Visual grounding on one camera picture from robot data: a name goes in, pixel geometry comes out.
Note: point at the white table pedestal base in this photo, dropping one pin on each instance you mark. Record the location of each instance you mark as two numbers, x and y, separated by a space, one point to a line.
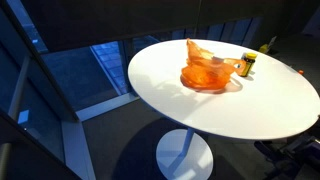
185 156

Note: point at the orange plastic bag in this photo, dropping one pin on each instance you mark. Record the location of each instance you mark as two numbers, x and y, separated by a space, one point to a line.
205 71

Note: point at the yellow cap medicine bottle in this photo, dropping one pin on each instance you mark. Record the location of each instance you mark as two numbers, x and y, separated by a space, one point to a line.
248 65

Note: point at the dark robot mounting stand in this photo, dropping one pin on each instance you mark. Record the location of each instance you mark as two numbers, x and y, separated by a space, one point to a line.
290 156

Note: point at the small orange object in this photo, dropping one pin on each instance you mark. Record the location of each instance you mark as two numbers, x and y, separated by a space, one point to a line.
301 71

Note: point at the yellow background object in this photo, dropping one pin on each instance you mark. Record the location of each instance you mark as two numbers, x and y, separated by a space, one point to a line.
265 48

